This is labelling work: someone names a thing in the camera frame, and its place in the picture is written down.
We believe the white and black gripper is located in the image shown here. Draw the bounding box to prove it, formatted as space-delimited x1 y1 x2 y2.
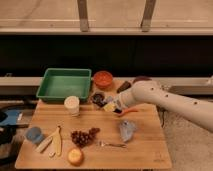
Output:
91 92 122 114

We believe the orange handled brush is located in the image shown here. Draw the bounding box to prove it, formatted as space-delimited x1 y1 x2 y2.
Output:
117 108 138 117

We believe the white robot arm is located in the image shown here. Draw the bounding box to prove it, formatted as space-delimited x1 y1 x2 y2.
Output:
114 80 213 133

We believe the white metal cup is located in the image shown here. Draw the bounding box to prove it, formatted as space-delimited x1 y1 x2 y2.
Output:
64 96 80 116

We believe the blue plastic cup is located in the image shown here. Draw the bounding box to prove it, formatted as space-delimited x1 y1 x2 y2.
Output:
25 127 44 145

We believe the dark brown eggplant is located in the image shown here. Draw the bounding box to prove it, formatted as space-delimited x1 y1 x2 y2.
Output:
117 81 131 93

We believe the orange bowl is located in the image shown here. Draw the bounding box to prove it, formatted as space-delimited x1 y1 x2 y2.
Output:
93 71 113 89

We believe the dark red plate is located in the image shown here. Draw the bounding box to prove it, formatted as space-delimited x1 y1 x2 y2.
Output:
133 76 151 84

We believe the silver fork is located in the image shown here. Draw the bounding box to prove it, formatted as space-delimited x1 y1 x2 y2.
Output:
97 141 126 148

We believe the wooden board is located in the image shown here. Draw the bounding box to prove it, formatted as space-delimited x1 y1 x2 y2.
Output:
14 78 173 170

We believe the bunch of red grapes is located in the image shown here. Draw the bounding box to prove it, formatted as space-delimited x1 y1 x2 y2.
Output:
71 128 100 148

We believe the green plastic tray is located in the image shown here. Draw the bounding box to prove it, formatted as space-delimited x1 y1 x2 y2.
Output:
36 68 91 102

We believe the yellow apple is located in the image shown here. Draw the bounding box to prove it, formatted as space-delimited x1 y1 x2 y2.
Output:
68 148 84 166

